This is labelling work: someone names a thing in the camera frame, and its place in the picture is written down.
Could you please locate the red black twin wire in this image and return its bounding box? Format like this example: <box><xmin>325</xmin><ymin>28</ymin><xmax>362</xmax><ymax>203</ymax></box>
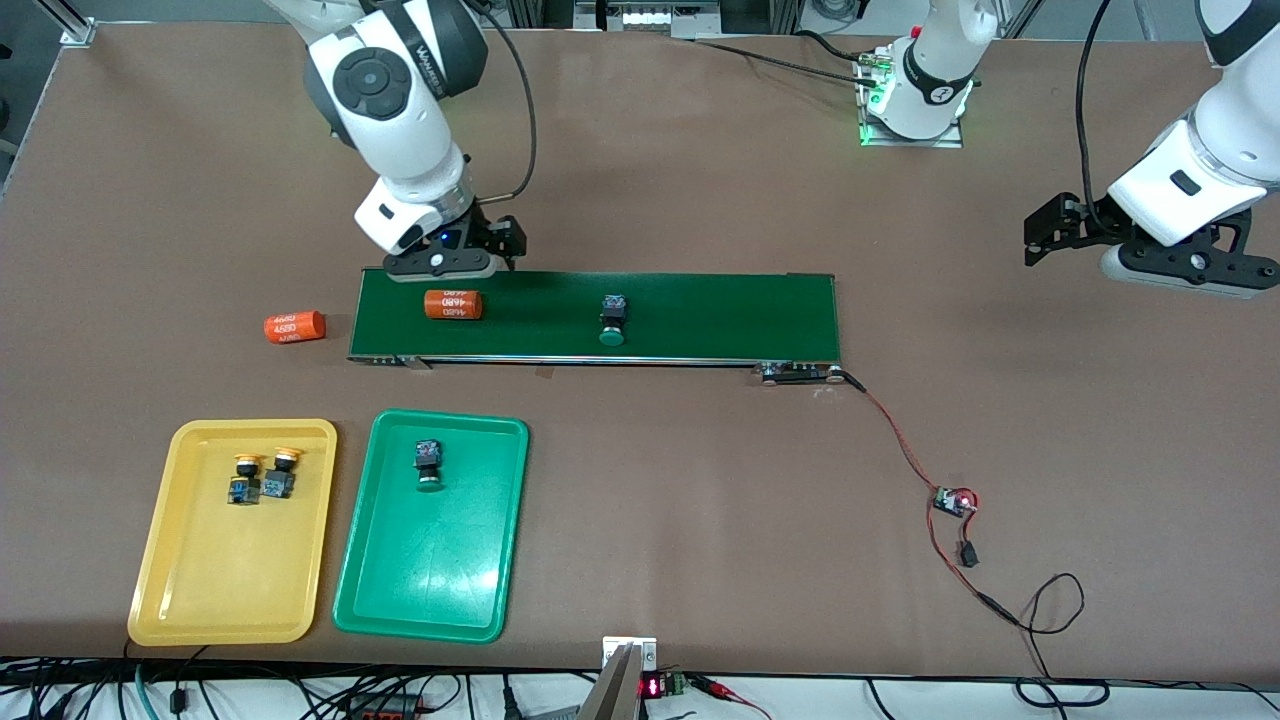
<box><xmin>838</xmin><ymin>368</ymin><xmax>949</xmax><ymax>496</ymax></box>

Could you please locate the aluminium corner strut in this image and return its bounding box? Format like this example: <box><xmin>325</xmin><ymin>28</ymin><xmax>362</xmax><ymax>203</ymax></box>
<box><xmin>40</xmin><ymin>0</ymin><xmax>98</xmax><ymax>47</ymax></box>

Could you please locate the green plastic tray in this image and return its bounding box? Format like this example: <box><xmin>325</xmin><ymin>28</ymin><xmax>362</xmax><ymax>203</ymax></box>
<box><xmin>332</xmin><ymin>408</ymin><xmax>531</xmax><ymax>644</ymax></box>

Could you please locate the silver metal bracket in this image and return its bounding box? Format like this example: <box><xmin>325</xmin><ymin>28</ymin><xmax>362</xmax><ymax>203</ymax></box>
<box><xmin>602</xmin><ymin>636</ymin><xmax>658</xmax><ymax>671</ymax></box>

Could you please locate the yellow plastic tray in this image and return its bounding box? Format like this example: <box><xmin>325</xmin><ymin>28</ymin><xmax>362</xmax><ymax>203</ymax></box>
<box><xmin>127</xmin><ymin>418</ymin><xmax>339</xmax><ymax>647</ymax></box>

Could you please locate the red test lead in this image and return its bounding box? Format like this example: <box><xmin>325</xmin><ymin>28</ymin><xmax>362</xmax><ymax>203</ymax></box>
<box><xmin>690</xmin><ymin>675</ymin><xmax>776</xmax><ymax>720</ymax></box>

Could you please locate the orange cylindrical battery cell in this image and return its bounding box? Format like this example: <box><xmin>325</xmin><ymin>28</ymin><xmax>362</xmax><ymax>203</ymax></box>
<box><xmin>424</xmin><ymin>288</ymin><xmax>484</xmax><ymax>322</ymax></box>
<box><xmin>264</xmin><ymin>311</ymin><xmax>328</xmax><ymax>346</ymax></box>

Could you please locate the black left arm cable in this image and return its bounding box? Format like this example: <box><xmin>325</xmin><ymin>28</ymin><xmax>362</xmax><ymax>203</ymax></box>
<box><xmin>1075</xmin><ymin>0</ymin><xmax>1116</xmax><ymax>236</ymax></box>

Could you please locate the yellow mushroom push button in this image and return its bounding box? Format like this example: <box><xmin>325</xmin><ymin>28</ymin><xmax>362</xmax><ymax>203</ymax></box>
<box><xmin>227</xmin><ymin>454</ymin><xmax>263</xmax><ymax>506</ymax></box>
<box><xmin>262</xmin><ymin>447</ymin><xmax>304</xmax><ymax>501</ymax></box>

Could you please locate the orange power strip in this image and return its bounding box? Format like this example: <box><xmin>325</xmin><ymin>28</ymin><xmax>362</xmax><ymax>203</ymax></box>
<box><xmin>345</xmin><ymin>693</ymin><xmax>426</xmax><ymax>720</ymax></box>

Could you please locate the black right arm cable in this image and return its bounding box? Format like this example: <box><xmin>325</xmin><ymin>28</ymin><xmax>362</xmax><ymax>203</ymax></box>
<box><xmin>465</xmin><ymin>0</ymin><xmax>539</xmax><ymax>201</ymax></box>

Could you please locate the aluminium frame with light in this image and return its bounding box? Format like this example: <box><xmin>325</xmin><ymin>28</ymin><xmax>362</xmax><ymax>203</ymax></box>
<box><xmin>505</xmin><ymin>0</ymin><xmax>806</xmax><ymax>39</ymax></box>

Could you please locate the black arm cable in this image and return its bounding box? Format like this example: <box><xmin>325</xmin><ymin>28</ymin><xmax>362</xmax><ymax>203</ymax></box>
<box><xmin>465</xmin><ymin>0</ymin><xmax>539</xmax><ymax>201</ymax></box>
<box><xmin>1075</xmin><ymin>0</ymin><xmax>1116</xmax><ymax>236</ymax></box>

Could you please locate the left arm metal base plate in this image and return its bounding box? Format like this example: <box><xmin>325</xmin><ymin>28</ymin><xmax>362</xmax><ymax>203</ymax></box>
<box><xmin>858</xmin><ymin>45</ymin><xmax>966</xmax><ymax>149</ymax></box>

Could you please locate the black power cable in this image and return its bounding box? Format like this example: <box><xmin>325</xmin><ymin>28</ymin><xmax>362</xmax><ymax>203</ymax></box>
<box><xmin>928</xmin><ymin>515</ymin><xmax>1111</xmax><ymax>709</ymax></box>

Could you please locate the black cable on table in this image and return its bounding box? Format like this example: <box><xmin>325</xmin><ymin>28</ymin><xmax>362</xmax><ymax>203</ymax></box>
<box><xmin>690</xmin><ymin>30</ymin><xmax>886</xmax><ymax>89</ymax></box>

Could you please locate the grey metal post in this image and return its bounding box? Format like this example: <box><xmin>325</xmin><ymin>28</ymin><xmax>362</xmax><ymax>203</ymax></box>
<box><xmin>575</xmin><ymin>645</ymin><xmax>641</xmax><ymax>720</ymax></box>

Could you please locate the green conveyor belt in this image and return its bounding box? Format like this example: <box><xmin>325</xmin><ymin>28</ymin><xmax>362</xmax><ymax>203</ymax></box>
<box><xmin>347</xmin><ymin>267</ymin><xmax>846</xmax><ymax>387</ymax></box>

